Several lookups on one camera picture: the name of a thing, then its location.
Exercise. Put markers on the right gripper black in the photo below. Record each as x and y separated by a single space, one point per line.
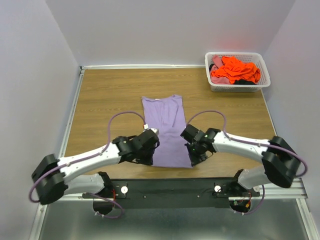
194 159

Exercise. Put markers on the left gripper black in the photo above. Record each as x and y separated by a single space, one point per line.
148 161

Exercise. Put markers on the purple t shirt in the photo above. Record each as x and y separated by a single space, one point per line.
167 115

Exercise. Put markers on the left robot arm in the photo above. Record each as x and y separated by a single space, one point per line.
53 174

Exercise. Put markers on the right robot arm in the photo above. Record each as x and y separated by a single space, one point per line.
279 163

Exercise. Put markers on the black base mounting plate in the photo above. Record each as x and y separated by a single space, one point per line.
170 193

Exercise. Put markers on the orange t shirt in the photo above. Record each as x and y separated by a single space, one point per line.
236 69

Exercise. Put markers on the pink t shirt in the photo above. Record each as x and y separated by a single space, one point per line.
219 63

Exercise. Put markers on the white plastic laundry basket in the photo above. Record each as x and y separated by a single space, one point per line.
245 57

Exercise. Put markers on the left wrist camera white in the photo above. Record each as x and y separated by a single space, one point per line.
149 131

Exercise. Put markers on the aluminium frame rail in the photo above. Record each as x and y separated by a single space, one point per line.
90 183

